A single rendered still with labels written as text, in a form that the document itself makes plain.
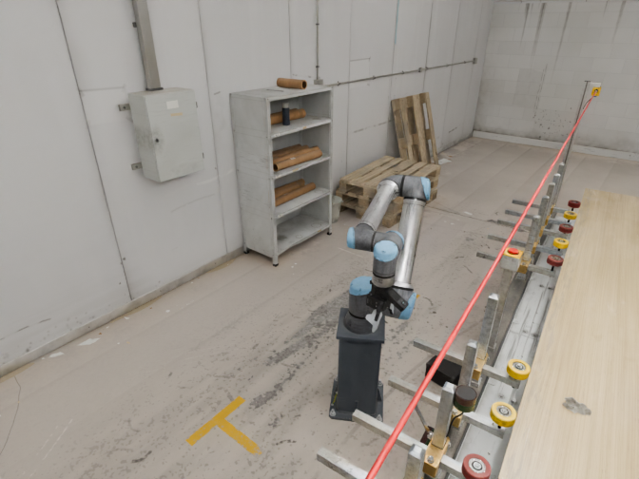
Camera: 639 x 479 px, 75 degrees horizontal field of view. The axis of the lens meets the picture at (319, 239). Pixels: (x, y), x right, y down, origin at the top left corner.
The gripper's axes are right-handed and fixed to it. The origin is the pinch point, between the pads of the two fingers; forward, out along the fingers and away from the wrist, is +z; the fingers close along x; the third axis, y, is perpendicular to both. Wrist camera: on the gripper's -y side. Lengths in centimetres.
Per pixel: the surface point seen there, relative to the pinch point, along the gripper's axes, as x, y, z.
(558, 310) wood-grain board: -63, -55, 4
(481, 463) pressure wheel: 34, -54, 3
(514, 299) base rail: -91, -32, 24
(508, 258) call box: -39, -34, -26
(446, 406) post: 35, -41, -12
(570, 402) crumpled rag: -7, -70, 3
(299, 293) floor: -96, 134, 94
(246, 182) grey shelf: -115, 212, 16
